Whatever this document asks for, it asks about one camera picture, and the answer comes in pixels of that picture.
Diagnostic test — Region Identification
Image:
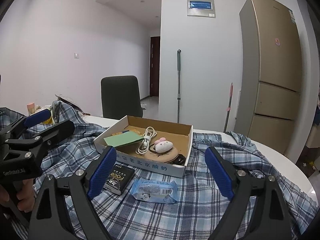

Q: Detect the white charging cable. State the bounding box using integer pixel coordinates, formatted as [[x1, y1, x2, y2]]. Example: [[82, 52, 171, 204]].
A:
[[135, 126, 158, 155]]

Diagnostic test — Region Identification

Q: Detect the beige round soft cushion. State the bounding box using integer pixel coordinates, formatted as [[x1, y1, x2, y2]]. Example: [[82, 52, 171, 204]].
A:
[[144, 145, 179, 163]]

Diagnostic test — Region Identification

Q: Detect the white pink plush toy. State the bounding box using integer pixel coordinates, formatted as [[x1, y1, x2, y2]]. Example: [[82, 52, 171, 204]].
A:
[[154, 137, 173, 154]]

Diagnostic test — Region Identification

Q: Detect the person's left hand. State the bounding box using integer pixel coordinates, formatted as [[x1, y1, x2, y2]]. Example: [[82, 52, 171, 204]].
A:
[[0, 179, 35, 213]]

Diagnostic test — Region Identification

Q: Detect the pink cup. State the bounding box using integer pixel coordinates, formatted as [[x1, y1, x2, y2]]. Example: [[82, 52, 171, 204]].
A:
[[27, 102, 35, 115]]

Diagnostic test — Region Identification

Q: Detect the open magazine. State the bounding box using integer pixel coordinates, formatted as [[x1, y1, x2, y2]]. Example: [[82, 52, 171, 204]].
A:
[[55, 94, 91, 116]]

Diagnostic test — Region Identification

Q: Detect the black face mask box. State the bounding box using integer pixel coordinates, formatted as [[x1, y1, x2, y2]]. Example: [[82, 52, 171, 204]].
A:
[[103, 164, 135, 196]]

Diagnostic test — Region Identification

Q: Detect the blue plaid cloth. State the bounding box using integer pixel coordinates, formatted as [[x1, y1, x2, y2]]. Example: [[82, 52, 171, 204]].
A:
[[0, 100, 318, 240]]

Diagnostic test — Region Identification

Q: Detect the black office chair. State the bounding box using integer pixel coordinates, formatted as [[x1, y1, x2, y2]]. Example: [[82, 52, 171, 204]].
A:
[[101, 75, 143, 120]]

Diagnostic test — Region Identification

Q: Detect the black hair band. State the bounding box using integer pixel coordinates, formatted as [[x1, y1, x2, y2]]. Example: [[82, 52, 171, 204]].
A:
[[169, 154, 186, 166]]

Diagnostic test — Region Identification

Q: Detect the yellow blue cigarette pack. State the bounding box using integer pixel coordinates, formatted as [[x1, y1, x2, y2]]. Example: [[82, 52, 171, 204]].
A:
[[112, 128, 142, 137]]

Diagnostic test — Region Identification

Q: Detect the blue tissue packet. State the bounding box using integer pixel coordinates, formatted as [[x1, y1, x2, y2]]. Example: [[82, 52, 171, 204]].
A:
[[130, 178, 178, 204]]

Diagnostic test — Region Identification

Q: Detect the white cardboard tray box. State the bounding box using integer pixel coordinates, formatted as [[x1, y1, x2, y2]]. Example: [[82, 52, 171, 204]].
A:
[[94, 116, 193, 178]]

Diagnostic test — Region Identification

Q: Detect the gold refrigerator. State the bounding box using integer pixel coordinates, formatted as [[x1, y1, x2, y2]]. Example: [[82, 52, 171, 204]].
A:
[[234, 0, 302, 154]]

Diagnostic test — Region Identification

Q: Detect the dark wooden door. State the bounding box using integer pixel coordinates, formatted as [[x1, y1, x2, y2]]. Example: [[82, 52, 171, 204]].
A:
[[150, 36, 161, 97]]

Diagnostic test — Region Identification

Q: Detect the grey electrical panel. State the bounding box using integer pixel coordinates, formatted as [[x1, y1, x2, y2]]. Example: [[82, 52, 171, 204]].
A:
[[187, 0, 216, 18]]

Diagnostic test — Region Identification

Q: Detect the pink broom handle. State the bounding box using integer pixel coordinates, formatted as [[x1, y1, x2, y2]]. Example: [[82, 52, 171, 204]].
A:
[[223, 83, 234, 132]]

